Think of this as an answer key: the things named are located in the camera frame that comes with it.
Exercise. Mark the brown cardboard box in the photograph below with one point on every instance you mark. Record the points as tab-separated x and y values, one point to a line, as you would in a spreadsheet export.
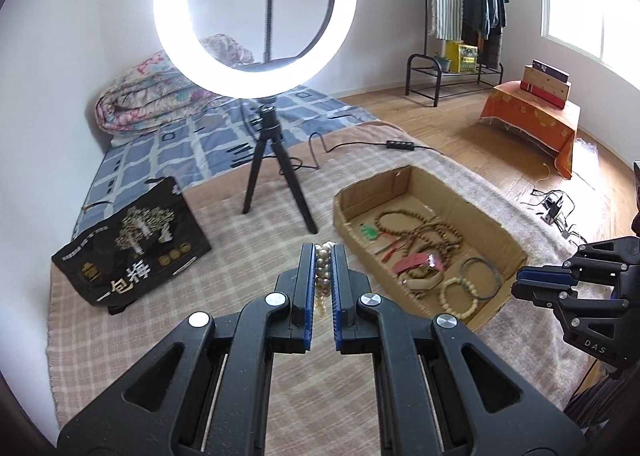
430	248

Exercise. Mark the orange cloth covered table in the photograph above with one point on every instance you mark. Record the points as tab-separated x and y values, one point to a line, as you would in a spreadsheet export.
551	128

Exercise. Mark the blue patterned bed sheet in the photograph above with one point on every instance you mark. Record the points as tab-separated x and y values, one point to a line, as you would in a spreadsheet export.
205	146

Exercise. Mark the white ring light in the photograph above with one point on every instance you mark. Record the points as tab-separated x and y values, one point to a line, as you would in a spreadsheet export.
252	48

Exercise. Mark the black snack bag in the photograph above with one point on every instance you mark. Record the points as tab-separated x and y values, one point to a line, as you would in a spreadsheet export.
144	245

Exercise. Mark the red and tan boxes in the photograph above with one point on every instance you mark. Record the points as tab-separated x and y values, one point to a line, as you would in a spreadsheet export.
546	82

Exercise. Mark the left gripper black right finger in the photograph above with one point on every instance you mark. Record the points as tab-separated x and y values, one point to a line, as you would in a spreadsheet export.
440	390

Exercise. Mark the white power strip with cables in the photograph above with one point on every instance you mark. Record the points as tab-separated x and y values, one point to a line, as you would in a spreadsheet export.
555	207

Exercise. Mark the folded floral quilt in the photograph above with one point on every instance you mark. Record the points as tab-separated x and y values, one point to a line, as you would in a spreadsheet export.
150	95

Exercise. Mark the yellow green box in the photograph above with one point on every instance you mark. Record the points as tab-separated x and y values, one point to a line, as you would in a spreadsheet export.
463	58

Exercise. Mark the dark hanging clothes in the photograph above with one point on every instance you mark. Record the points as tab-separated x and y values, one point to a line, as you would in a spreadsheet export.
482	26

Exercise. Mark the black mini tripod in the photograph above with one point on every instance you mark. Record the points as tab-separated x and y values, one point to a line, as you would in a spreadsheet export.
270	159

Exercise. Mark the black metal clothes rack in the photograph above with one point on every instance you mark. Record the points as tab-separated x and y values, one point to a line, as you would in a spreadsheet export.
428	75

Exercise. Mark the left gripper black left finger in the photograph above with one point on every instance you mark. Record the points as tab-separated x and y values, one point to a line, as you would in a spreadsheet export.
204	388

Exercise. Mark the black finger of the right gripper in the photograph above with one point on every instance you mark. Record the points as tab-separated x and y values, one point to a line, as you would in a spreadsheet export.
548	274
545	295

